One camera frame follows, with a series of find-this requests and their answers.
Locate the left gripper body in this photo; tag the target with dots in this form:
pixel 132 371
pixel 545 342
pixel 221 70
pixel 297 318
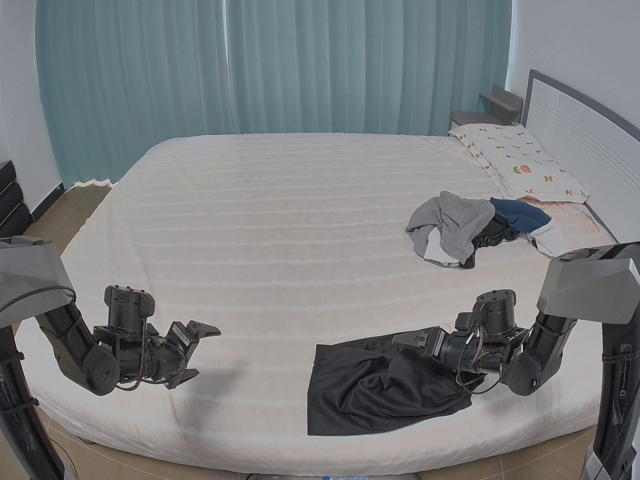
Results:
pixel 179 365

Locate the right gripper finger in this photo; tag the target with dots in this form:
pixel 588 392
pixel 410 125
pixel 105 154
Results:
pixel 412 339

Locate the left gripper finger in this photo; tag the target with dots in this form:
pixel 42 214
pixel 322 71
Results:
pixel 182 379
pixel 204 330

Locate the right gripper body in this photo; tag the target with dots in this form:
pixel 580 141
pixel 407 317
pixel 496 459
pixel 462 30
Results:
pixel 456 352

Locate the black T-shirt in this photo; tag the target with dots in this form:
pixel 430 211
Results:
pixel 370 393

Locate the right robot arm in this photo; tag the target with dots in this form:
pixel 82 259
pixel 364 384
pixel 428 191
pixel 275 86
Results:
pixel 590 278

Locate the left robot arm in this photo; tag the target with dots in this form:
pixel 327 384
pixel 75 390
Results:
pixel 65 338

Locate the pile of clothes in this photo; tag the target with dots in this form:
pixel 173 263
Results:
pixel 457 215

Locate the bed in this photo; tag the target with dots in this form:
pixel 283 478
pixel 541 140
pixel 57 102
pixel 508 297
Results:
pixel 275 208

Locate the white printed pillow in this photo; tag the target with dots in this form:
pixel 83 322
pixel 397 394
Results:
pixel 520 160

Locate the black chest of drawers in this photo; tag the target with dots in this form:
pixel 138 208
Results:
pixel 12 198

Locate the grey bedside table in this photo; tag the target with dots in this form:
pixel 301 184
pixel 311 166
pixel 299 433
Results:
pixel 505 99

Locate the blue-green curtain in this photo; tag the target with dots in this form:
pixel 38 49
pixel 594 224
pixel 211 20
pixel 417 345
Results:
pixel 370 43
pixel 140 68

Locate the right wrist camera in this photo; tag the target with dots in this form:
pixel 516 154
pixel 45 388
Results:
pixel 436 344

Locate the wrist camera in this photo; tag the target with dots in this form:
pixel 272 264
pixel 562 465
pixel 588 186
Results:
pixel 436 344
pixel 181 337

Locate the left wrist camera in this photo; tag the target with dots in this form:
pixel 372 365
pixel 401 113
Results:
pixel 181 337

